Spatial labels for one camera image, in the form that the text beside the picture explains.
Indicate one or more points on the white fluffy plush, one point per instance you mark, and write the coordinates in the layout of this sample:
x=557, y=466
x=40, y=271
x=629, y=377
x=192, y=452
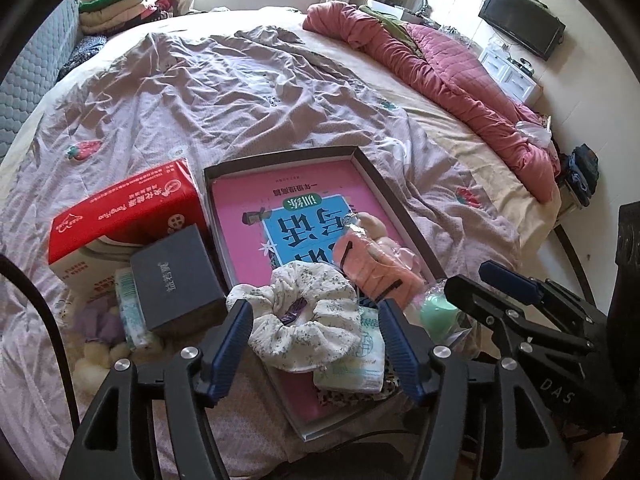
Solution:
x=100, y=360

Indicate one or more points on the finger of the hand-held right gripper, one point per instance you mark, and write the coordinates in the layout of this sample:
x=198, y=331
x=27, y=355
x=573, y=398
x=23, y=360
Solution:
x=507, y=277
x=480, y=300

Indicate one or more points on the person's right forearm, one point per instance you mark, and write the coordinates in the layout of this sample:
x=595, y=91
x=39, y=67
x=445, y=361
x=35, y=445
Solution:
x=622, y=460

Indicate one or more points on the red tissue box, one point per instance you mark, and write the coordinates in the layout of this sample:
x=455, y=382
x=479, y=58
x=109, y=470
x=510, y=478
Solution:
x=125, y=210

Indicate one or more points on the teal tissue pack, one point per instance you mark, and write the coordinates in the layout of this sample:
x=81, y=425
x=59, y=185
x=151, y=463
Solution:
x=130, y=310

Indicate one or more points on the pink soft cloth in wrap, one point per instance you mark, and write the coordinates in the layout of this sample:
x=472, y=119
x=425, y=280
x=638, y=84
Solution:
x=380, y=270

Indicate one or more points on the white plastic packet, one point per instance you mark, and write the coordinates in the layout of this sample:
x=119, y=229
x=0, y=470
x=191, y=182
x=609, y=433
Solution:
x=357, y=362

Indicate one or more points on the pale pink bed sheet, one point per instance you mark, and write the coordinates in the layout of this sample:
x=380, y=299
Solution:
x=225, y=100

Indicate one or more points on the dark grey box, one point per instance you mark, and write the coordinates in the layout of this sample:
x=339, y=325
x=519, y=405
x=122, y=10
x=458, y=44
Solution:
x=175, y=280

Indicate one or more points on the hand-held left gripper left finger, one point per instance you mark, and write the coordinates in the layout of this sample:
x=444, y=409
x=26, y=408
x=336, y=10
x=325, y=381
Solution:
x=227, y=347

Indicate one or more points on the purple hair clip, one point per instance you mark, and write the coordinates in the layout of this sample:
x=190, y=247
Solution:
x=294, y=310

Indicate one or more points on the black television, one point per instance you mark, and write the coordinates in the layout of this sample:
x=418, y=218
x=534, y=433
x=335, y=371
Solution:
x=522, y=22

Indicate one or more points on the clear bag with green sponge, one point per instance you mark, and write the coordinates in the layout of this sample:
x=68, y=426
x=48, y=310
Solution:
x=437, y=310

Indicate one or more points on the stack of folded blankets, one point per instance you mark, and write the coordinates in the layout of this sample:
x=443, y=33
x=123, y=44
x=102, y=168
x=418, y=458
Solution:
x=120, y=5

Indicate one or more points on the grey shallow cardboard box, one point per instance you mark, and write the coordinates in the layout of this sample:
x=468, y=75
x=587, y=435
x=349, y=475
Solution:
x=385, y=185

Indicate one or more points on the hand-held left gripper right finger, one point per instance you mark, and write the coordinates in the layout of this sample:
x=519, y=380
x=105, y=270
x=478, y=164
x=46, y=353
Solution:
x=400, y=352

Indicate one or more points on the pink quilt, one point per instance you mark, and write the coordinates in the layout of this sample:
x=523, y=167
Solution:
x=450, y=75

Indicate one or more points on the grey quilted headboard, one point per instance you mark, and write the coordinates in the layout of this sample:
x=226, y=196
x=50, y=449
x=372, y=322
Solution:
x=35, y=65

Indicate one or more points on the dark clothes pile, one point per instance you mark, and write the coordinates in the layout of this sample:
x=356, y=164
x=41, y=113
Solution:
x=580, y=175

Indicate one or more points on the white drawer cabinet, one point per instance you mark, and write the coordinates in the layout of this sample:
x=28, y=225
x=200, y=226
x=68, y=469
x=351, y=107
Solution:
x=510, y=72

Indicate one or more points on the pale purple fluffy cloth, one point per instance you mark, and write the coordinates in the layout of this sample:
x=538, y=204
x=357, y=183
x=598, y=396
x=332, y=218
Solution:
x=97, y=317

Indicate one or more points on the dark wooden bed frame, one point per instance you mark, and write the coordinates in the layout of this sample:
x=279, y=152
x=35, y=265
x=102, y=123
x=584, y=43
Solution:
x=575, y=260

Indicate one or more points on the leopard print cloth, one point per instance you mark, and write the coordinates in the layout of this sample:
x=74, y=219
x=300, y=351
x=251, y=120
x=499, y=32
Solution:
x=350, y=397

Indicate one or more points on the pink and blue book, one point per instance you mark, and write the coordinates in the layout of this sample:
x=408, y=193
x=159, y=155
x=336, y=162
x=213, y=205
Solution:
x=240, y=230

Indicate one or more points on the white floral scrunchie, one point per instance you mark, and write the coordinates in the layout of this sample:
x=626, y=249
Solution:
x=320, y=330

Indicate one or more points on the white plastic bag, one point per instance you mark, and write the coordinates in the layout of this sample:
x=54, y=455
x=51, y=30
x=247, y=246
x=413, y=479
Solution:
x=535, y=132

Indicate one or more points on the green cloth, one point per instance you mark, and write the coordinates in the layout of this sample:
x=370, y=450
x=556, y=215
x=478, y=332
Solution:
x=390, y=22

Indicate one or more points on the beige plush toy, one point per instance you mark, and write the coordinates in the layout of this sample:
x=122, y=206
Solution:
x=375, y=227

